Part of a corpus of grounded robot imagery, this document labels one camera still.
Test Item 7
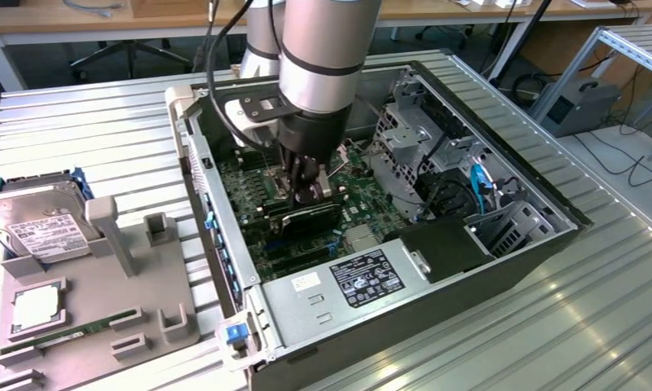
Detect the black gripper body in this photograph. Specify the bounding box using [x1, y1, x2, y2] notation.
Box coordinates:
[273, 107, 353, 163]

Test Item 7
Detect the graphics card with black shroud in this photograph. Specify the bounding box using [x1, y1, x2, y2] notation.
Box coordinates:
[266, 200, 342, 240]

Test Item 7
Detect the CPU socket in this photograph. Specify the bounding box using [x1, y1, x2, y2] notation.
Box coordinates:
[267, 169, 295, 197]

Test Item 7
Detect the thin locking lever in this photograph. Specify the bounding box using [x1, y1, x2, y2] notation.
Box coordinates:
[258, 149, 277, 177]

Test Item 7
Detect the metal socket cover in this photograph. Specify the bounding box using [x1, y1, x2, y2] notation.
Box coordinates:
[331, 139, 361, 177]

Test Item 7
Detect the green motherboard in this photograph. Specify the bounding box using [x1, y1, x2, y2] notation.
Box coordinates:
[215, 136, 412, 283]

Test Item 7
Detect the silver chipset heatsink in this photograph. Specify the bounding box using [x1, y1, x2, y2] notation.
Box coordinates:
[345, 226, 382, 246]

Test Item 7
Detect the metal disk bay cage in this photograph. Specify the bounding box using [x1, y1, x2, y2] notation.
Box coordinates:
[376, 101, 453, 197]

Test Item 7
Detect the black expansion slot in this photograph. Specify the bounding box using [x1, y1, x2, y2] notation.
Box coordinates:
[270, 247, 333, 275]

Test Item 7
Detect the silver power supply with label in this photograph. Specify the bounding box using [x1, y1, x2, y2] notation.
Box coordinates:
[259, 238, 433, 352]

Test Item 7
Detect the black plastic cover block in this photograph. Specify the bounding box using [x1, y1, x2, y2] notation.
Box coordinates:
[385, 214, 496, 285]

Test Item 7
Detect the black office chair base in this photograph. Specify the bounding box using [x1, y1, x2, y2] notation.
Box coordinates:
[389, 23, 474, 51]

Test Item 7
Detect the open black PC case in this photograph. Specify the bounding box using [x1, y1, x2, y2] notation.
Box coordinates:
[165, 60, 594, 391]

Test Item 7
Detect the perforated metal disk bay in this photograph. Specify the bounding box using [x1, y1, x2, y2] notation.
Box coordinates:
[462, 198, 573, 258]

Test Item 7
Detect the blue case latch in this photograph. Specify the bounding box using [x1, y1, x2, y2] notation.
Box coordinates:
[225, 323, 249, 347]

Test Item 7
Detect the office chair with star base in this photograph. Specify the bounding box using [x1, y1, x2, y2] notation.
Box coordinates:
[67, 38, 191, 81]

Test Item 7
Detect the wooden desk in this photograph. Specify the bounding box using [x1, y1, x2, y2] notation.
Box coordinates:
[0, 0, 652, 46]

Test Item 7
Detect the black pole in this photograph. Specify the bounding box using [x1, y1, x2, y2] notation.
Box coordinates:
[486, 0, 554, 81]

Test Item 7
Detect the grey parts rack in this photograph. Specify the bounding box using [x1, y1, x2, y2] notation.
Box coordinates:
[0, 195, 202, 391]

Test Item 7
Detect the silver hard disk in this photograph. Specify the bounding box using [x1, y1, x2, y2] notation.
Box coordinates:
[0, 178, 102, 262]

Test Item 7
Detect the silver CPU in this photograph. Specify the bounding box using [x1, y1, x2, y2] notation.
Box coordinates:
[9, 284, 66, 327]

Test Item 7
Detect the green RAM stick on rack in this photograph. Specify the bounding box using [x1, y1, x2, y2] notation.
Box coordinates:
[0, 317, 114, 356]

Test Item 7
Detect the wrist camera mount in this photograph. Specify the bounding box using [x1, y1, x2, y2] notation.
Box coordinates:
[221, 94, 301, 148]

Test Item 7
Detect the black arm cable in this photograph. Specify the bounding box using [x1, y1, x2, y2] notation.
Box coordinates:
[203, 0, 285, 160]

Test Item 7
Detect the grey hanging cable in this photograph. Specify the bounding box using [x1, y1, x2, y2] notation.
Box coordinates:
[193, 0, 221, 74]

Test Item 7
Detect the blue wire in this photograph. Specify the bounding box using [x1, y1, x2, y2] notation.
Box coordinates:
[468, 162, 494, 216]

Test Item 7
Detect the coiled black cable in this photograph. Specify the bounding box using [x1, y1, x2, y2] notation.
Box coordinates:
[512, 72, 545, 102]

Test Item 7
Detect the grey box with handle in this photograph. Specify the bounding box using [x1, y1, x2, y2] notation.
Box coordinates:
[536, 79, 625, 138]

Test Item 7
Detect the aluminium frame rack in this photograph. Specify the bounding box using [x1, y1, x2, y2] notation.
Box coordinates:
[528, 23, 652, 124]

